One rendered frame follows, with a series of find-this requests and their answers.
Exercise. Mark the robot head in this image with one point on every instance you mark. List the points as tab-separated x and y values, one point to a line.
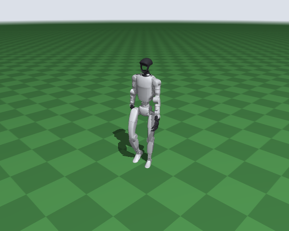
145	62

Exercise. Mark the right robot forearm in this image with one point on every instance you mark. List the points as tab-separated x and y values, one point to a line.
132	99

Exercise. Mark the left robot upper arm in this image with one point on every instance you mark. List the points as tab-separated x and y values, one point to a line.
156	83

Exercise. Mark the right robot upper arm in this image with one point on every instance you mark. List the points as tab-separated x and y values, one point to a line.
134	86

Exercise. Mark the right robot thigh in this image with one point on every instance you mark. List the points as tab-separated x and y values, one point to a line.
133	118

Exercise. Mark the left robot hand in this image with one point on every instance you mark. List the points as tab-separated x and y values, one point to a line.
156	123

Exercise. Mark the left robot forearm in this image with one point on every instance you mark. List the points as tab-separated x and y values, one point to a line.
157	108

